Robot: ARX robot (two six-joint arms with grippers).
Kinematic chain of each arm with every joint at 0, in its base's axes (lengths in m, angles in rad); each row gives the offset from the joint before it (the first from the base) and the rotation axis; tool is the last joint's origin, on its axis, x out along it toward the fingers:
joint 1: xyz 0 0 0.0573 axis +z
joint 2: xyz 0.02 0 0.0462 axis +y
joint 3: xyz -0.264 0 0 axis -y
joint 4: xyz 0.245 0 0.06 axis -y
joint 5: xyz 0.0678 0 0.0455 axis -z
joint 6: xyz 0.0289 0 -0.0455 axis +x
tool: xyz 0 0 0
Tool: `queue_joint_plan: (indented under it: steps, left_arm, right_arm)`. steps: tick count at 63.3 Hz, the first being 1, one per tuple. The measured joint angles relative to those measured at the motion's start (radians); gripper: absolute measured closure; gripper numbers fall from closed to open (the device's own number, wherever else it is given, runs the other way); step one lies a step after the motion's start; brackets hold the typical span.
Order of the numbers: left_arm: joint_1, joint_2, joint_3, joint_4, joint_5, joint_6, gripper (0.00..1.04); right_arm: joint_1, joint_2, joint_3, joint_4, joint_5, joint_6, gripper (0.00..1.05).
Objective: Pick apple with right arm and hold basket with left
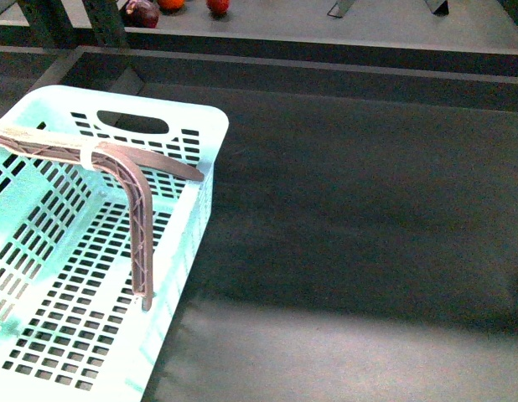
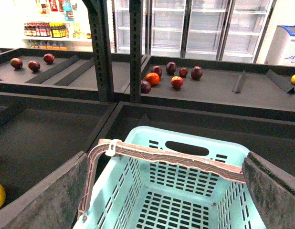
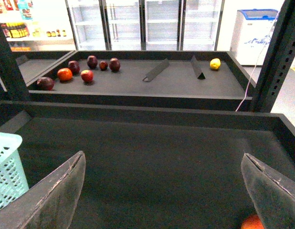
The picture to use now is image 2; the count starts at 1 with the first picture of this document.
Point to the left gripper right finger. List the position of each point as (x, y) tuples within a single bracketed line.
[(272, 191)]

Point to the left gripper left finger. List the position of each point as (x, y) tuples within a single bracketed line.
[(53, 202)]

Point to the light blue plastic basket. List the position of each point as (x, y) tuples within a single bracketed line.
[(130, 193)]

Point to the red yellow apple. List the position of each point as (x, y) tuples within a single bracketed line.
[(177, 81)]

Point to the small dark red apple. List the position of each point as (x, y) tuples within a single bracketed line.
[(183, 72)]

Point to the orange red apple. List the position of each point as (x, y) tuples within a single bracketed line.
[(153, 78)]

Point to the lower right black tray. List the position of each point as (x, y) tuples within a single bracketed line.
[(274, 140)]

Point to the black tray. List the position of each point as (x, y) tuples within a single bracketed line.
[(259, 97), (13, 81), (39, 133), (274, 140)]

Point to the lower left black tray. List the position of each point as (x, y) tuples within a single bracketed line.
[(39, 133)]

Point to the white zip tie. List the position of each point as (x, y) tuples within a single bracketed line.
[(111, 151)]

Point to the upper right black tray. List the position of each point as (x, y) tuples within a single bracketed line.
[(259, 97)]

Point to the black shelf divider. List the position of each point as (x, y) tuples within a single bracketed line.
[(239, 83), (69, 78), (281, 82), (53, 71)]

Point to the upper left black tray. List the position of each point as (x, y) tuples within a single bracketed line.
[(13, 81)]

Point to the white chest freezer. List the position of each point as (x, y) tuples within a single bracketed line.
[(282, 48)]

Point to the glass door refrigerator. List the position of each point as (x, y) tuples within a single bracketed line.
[(222, 30)]

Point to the white grocery shelf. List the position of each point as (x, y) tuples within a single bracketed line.
[(55, 24)]

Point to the black perforated upright post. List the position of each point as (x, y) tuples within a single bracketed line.
[(136, 25), (98, 21)]

